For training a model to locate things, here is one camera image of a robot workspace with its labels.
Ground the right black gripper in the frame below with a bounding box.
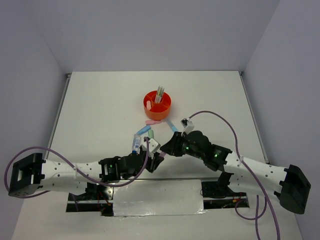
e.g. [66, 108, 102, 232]
[160, 131, 204, 160]

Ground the pink purple highlighter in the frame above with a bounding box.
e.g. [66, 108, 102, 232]
[160, 151, 166, 158]

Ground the blue highlighter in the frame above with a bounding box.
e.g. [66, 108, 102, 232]
[165, 119, 179, 133]
[136, 125, 151, 136]

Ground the blue capped glue bottle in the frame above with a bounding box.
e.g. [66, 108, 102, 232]
[131, 134, 141, 154]

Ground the pink stapler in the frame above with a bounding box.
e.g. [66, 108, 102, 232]
[146, 100, 152, 111]

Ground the blue striped thin pen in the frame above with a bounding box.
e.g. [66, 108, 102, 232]
[158, 87, 165, 103]

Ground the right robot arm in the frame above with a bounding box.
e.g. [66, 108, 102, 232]
[160, 130, 311, 215]

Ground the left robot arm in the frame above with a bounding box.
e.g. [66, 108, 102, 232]
[5, 147, 164, 200]

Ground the green highlighter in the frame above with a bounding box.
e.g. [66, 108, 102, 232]
[147, 129, 154, 139]

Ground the silver foil cover plate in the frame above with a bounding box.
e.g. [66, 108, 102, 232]
[113, 179, 205, 217]

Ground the pink highlighter near organizer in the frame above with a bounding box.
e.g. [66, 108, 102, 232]
[145, 120, 162, 126]

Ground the orange round divided organizer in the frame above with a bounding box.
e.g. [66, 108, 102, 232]
[143, 90, 172, 121]

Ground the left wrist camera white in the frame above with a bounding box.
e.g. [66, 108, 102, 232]
[141, 137, 161, 158]

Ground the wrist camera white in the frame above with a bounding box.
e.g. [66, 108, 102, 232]
[141, 137, 161, 158]
[180, 118, 195, 136]

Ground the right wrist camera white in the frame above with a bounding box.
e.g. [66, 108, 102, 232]
[180, 118, 195, 136]

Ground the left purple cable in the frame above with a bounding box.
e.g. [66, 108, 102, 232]
[4, 142, 151, 200]

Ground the purple cable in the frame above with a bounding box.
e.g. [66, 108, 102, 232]
[4, 142, 151, 200]
[186, 110, 282, 240]

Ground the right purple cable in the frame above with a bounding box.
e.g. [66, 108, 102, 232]
[186, 110, 282, 240]

